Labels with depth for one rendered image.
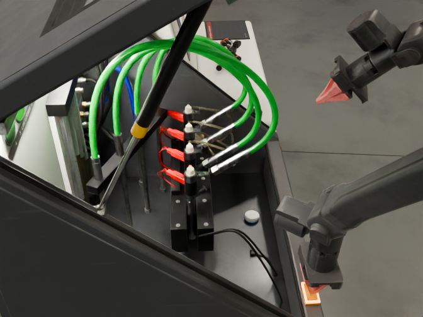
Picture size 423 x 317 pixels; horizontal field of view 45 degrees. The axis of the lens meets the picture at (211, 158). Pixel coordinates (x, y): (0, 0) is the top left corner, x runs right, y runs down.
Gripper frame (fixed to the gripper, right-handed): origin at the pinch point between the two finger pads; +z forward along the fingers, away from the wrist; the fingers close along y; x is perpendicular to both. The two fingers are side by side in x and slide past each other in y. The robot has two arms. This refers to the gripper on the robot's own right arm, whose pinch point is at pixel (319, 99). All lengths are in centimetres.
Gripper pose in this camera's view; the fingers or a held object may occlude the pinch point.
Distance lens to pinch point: 118.9
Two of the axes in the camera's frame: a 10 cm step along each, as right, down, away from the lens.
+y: -7.0, -6.3, -3.3
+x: -2.0, 6.2, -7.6
